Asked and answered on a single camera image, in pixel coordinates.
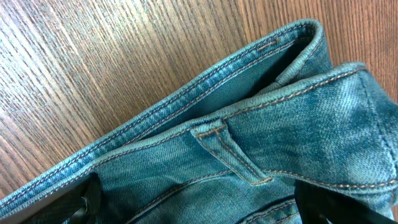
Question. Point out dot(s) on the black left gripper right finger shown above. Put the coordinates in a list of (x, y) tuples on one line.
[(317, 205)]

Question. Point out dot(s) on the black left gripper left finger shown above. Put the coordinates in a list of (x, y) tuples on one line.
[(78, 202)]

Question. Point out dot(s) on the light blue denim jeans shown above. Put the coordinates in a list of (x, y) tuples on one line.
[(228, 146)]

